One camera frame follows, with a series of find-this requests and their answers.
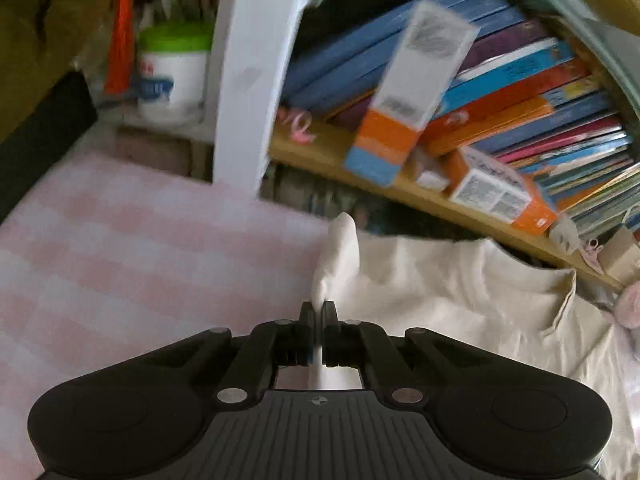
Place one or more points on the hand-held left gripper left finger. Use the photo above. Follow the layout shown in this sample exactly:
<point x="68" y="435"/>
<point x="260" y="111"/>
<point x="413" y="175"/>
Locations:
<point x="306" y="330"/>

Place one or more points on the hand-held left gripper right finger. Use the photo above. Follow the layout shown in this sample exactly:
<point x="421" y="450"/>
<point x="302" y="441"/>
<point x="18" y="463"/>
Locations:
<point x="331" y="330"/>

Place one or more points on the beige T-shirt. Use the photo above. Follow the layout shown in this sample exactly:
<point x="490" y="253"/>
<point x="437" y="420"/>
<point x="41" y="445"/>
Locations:
<point x="450" y="300"/>

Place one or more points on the wooden shelf board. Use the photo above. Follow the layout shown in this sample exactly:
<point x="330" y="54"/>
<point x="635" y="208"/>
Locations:
<point x="350" y="165"/>

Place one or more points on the pink checkered desk mat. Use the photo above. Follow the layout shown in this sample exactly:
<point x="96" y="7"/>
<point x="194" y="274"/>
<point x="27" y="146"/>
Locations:
<point x="125" y="260"/>

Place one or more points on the pink ribbon bow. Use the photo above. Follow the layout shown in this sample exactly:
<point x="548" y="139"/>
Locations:
<point x="300" y="127"/>

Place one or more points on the flat orange white carton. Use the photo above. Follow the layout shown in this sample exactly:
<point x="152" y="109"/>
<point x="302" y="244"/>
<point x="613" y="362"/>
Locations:
<point x="500" y="192"/>

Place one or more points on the tall orange blue carton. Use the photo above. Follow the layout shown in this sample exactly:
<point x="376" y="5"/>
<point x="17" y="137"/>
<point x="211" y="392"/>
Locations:
<point x="400" y="100"/>

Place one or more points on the white power adapter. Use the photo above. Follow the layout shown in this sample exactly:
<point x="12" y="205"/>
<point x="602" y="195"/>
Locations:
<point x="565" y="234"/>

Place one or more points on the pink hair clip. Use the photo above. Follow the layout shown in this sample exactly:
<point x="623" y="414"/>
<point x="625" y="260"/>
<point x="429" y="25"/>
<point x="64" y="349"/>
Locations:
<point x="592" y="256"/>

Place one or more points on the white jar green lid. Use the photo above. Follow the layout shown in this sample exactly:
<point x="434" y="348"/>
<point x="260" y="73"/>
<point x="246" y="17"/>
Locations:
<point x="172" y="80"/>

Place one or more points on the white cardboard box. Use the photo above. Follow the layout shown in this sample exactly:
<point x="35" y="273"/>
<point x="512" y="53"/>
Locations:
<point x="620" y="257"/>

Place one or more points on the white pink plush rabbit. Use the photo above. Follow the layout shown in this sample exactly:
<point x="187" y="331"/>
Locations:
<point x="629" y="315"/>

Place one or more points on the row of colourful books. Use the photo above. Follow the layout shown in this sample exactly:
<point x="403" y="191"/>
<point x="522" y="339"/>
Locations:
<point x="525" y="75"/>

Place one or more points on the red tassel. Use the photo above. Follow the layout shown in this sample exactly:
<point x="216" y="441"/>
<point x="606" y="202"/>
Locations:
<point x="120" y="45"/>

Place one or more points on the olive cloth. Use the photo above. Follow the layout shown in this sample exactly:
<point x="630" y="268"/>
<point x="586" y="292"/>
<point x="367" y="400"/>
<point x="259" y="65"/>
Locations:
<point x="45" y="35"/>

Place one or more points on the white post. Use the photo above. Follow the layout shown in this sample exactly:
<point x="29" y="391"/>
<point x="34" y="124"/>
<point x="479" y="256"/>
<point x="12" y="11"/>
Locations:
<point x="255" y="85"/>

